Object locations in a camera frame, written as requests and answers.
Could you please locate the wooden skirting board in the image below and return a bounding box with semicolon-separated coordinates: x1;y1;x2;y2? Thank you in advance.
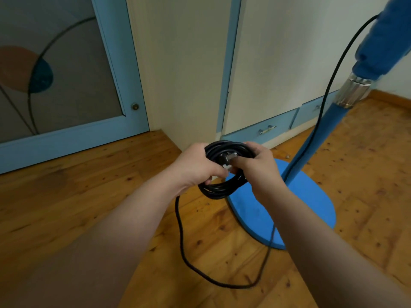
367;89;411;110

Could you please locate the blue floor lamp stand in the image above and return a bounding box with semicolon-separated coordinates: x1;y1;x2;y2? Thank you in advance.
225;0;411;250

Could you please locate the person's right hand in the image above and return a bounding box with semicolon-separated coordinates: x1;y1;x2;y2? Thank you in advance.
229;142;288;203

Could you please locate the narrow blue drawer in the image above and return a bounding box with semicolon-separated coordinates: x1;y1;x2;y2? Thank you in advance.
290;90;341;129

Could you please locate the wide blue drawer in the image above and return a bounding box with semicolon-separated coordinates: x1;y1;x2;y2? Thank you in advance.
221;108;301;145

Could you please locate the person's right forearm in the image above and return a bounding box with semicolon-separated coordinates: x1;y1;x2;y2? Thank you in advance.
265;187;411;308

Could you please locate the white wardrobe with blue trim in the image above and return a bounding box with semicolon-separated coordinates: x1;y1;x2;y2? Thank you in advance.
216;0;393;149

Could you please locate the black power cable with plug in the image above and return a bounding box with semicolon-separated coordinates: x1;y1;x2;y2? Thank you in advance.
175;14;380;290

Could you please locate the person's left forearm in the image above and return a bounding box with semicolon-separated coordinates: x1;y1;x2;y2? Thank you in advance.
0;175;190;308

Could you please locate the person's left hand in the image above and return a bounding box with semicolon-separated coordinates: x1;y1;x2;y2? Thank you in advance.
167;142;230;196

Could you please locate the blue framed glass door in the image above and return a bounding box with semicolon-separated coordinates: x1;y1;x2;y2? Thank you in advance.
0;0;150;175

